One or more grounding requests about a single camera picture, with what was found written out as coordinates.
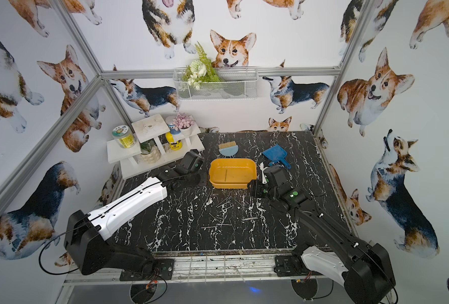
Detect yellow plastic storage box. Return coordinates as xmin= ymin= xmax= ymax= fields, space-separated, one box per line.
xmin=209 ymin=158 xmax=257 ymax=189

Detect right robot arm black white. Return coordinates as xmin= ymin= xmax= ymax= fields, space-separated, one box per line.
xmin=247 ymin=165 xmax=396 ymax=303

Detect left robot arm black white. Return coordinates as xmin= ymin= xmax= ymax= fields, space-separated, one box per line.
xmin=64 ymin=149 xmax=204 ymax=277

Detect blue plastic dustpan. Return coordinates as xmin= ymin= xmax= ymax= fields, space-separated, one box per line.
xmin=262 ymin=144 xmax=292 ymax=169

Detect yellow toy bottle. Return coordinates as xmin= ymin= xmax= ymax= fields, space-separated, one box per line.
xmin=166 ymin=132 xmax=183 ymax=151

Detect small blue hand brush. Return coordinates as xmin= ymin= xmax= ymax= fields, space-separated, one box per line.
xmin=218 ymin=141 xmax=238 ymax=157

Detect white tiered display shelf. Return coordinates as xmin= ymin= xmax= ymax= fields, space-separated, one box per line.
xmin=107 ymin=114 xmax=204 ymax=179

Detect small plant in woven pot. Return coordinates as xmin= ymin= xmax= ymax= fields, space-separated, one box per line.
xmin=140 ymin=139 xmax=161 ymax=164

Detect pink flowers in white pot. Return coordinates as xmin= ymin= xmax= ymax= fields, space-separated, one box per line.
xmin=173 ymin=113 xmax=195 ymax=136

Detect green lidded glass jar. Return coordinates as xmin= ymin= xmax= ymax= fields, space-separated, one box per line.
xmin=112 ymin=125 xmax=136 ymax=149

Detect green white artificial flowers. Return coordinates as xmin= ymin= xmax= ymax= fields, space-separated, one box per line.
xmin=181 ymin=42 xmax=221 ymax=90

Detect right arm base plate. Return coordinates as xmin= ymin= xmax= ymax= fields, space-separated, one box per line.
xmin=273 ymin=255 xmax=323 ymax=279

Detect white wire wall basket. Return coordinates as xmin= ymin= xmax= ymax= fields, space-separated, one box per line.
xmin=173 ymin=68 xmax=259 ymax=101

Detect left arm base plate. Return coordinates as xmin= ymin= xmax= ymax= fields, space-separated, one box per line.
xmin=119 ymin=259 xmax=175 ymax=281

